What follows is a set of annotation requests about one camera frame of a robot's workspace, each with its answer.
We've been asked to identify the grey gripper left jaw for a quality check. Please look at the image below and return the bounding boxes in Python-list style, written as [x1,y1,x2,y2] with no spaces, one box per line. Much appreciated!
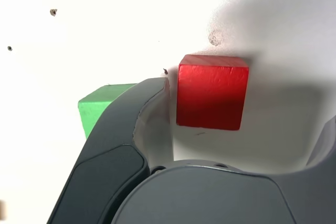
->
[47,77,174,224]

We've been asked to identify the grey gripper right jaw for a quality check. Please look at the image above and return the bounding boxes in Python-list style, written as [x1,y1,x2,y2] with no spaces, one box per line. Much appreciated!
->
[110,115,336,224]

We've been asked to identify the green cube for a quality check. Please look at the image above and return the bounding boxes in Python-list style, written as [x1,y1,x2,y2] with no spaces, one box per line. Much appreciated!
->
[78,83,139,141]

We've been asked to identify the red cube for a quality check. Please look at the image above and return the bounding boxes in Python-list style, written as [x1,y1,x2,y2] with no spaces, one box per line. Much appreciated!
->
[175,54,249,132]

